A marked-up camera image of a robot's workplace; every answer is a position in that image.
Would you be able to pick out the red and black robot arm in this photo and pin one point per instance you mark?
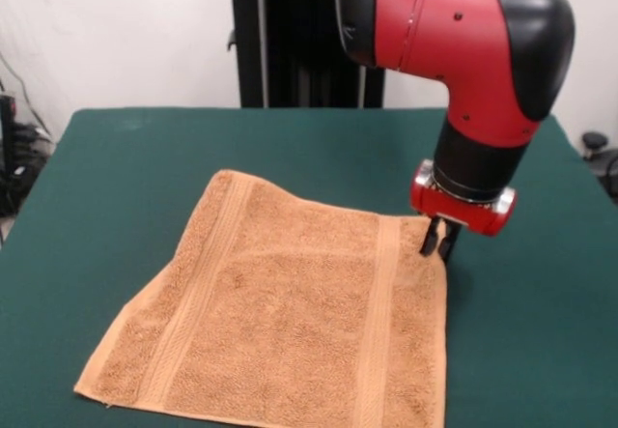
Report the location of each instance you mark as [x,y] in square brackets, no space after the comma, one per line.
[473,51]

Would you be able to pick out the black electronics box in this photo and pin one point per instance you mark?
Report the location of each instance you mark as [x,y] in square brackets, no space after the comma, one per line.
[7,157]

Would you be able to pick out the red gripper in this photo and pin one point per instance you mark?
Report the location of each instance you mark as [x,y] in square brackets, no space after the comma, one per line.
[458,213]

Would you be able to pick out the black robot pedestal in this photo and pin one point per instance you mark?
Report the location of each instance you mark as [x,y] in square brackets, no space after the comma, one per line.
[289,51]

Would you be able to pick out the dark green table cloth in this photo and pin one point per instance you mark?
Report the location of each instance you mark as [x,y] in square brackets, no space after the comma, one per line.
[507,302]

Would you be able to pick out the orange terry towel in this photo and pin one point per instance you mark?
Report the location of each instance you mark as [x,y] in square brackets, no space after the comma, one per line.
[299,312]

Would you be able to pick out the black round knob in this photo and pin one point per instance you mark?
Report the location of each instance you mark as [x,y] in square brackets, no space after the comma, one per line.
[595,139]

